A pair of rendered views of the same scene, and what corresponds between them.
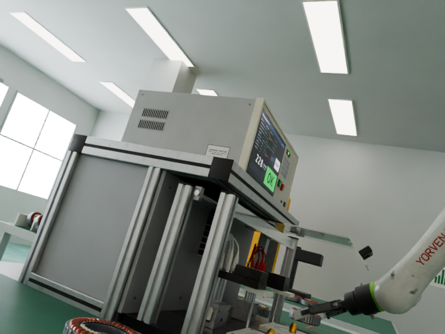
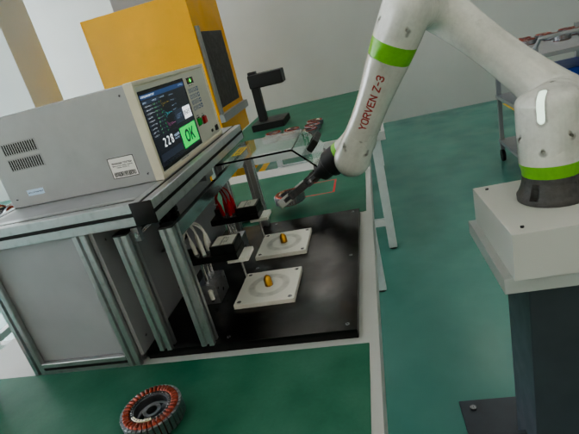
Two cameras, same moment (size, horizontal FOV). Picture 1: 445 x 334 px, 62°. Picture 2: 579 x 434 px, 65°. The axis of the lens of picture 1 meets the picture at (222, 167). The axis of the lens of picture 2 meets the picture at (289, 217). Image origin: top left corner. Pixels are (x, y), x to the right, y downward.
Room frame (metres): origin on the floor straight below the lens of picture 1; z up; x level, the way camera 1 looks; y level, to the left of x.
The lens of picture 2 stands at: (-0.13, -0.08, 1.32)
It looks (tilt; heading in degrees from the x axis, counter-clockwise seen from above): 21 degrees down; 347
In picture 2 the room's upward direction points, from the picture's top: 15 degrees counter-clockwise
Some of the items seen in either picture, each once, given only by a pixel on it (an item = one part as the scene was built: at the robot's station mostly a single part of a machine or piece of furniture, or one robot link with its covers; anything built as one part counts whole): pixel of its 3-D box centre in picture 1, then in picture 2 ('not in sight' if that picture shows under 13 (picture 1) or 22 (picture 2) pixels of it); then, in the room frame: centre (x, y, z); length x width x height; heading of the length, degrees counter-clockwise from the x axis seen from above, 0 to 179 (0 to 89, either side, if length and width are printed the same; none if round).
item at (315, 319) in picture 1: (304, 316); (289, 197); (1.40, -0.43, 0.80); 0.11 x 0.11 x 0.04
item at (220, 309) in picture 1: (212, 312); (213, 287); (0.93, -0.07, 0.80); 0.07 x 0.05 x 0.06; 154
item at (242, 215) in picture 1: (267, 230); (217, 184); (1.02, -0.17, 1.03); 0.62 x 0.01 x 0.03; 154
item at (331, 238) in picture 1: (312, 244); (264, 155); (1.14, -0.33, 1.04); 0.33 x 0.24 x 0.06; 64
